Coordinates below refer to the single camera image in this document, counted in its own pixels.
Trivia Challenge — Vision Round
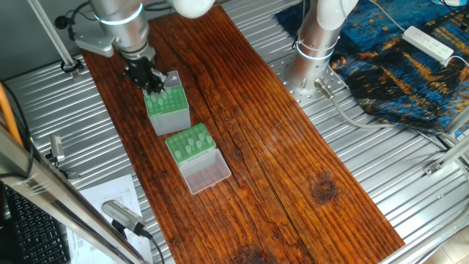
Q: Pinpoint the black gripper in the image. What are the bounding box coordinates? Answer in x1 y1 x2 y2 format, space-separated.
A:
123 53 169 96

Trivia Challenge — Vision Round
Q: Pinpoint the tall green pipette tip holder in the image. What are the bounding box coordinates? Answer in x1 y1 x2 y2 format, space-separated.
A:
144 71 192 136

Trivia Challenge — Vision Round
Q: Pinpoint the silver pole with clamp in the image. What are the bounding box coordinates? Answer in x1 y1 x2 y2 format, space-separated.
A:
28 0 85 74

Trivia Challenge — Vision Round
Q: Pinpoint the printed white paper sheet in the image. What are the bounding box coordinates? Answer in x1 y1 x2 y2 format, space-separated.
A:
70 172 158 264

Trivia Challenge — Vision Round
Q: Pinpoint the yellow pole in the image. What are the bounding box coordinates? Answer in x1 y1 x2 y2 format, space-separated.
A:
0 79 24 147

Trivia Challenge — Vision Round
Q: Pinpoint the brown wooden board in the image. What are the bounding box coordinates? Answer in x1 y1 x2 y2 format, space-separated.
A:
81 6 406 264

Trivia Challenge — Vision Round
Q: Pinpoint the black keyboard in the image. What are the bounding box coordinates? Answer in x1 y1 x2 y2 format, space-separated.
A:
0 180 70 264

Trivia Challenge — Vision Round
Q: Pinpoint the blue patterned cloth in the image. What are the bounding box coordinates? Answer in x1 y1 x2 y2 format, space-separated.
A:
275 0 469 136

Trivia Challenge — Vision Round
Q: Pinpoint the white power strip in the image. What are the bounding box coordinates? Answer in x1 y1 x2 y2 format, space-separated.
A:
402 26 455 63

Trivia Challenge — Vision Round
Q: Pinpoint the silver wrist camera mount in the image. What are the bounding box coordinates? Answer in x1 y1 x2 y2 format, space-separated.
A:
73 22 119 58

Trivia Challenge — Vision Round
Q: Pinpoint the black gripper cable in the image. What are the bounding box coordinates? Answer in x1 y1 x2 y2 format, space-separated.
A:
55 0 100 32

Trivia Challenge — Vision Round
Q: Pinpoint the small metal corner bracket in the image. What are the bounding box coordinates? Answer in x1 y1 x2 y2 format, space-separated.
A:
48 134 70 173

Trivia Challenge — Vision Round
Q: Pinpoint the silver cylindrical camera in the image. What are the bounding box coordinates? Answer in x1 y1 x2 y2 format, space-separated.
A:
101 199 153 239

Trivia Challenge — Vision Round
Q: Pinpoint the diagonal aluminium frame beam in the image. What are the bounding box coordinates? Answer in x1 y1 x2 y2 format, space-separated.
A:
0 132 147 264

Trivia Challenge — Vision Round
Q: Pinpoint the black camera cable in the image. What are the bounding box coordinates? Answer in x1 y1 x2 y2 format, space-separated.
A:
136 220 171 264

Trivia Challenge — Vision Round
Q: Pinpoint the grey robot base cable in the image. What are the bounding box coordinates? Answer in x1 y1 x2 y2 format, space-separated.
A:
315 77 469 136

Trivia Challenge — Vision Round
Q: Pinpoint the white power strip cable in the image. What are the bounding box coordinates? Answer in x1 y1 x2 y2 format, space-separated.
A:
364 0 407 34

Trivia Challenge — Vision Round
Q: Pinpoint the silver frame bracket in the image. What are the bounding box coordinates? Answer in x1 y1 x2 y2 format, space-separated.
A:
424 132 469 177

